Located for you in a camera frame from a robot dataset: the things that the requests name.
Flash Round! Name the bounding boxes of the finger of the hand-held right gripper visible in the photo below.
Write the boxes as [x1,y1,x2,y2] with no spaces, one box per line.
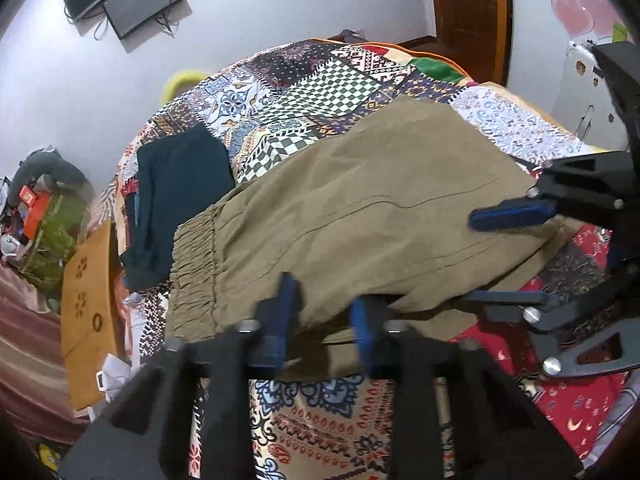
[468,147,640,234]
[459,280,640,381]

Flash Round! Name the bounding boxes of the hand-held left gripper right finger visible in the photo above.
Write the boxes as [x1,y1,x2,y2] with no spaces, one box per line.
[349,297,587,480]

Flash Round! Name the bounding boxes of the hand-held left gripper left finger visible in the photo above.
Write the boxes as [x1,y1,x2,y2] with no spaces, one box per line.
[57,271,306,480]

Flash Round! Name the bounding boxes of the olive green pants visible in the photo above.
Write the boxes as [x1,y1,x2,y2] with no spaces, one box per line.
[165,95,586,381]

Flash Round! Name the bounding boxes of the white cabinet with stickers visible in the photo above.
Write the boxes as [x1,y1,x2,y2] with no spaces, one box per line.
[552,40,632,155]

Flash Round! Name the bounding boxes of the dark teal folded garment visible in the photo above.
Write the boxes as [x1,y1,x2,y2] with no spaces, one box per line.
[120,124,236,292]

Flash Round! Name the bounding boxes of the wooden door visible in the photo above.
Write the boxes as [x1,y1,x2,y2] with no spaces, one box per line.
[427,0,514,86]

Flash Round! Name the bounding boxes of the white crumpled cloth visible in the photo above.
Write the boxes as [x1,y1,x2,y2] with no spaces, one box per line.
[96,354,133,403]

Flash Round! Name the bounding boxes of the brown cardboard box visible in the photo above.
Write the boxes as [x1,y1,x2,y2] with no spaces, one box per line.
[60,217,127,409]

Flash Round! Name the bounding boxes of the patchwork printed blanket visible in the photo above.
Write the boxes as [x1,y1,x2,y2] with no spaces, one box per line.
[112,37,632,480]

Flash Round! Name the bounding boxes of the green patterned cloth bundle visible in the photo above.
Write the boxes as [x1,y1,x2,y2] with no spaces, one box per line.
[22,192,92,297]

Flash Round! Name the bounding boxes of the yellow pillow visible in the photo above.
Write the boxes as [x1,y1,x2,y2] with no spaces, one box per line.
[161,71,207,107]

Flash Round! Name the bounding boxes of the striped red rug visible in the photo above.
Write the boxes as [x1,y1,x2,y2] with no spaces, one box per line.
[0,264,92,443]

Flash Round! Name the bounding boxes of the orange box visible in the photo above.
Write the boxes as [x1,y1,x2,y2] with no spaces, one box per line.
[22,185,54,242]

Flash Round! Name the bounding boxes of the grey clothes pile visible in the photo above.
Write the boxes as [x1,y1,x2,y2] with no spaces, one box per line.
[12,147,94,202]

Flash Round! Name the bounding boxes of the pink wall decoration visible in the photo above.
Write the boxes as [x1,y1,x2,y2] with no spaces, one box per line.
[515,0,619,37]

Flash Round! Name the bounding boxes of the wall-mounted television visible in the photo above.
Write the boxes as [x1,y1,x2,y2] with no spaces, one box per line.
[102,0,184,41]

